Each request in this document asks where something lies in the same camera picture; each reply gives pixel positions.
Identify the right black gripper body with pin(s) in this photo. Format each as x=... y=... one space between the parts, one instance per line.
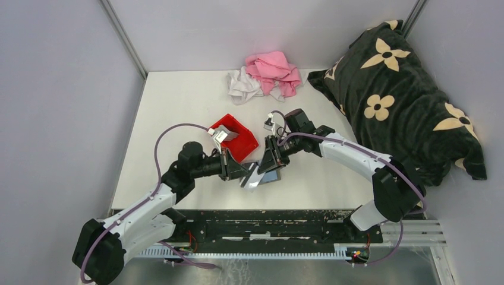
x=290 y=145

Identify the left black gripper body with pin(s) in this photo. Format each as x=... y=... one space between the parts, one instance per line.
x=210 y=166

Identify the grey card holder wallet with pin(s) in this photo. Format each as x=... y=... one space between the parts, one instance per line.
x=269 y=177

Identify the white black-striped credit card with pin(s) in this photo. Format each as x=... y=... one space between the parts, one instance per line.
x=251 y=181

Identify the red plastic bin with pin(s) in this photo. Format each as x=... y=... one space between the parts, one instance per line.
x=244 y=144

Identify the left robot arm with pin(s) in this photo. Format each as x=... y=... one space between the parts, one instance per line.
x=104 y=247

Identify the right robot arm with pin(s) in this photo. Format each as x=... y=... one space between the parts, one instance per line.
x=397 y=187

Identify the stack of cards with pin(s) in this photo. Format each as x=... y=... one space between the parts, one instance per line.
x=222 y=133

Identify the pink cloth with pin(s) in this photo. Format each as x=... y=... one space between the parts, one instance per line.
x=273 y=68

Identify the white cloth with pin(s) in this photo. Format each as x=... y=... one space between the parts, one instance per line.
x=242 y=87

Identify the black floral pillow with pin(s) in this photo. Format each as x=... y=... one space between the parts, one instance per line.
x=393 y=106

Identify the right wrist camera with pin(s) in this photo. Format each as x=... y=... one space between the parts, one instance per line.
x=270 y=124

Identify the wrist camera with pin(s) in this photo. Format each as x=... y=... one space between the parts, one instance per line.
x=270 y=124
x=216 y=143

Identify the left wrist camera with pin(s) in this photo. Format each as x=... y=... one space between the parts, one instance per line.
x=216 y=143

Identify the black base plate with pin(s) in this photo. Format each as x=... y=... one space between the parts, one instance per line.
x=269 y=231

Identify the aluminium rail frame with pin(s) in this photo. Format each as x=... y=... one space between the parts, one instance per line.
x=409 y=234

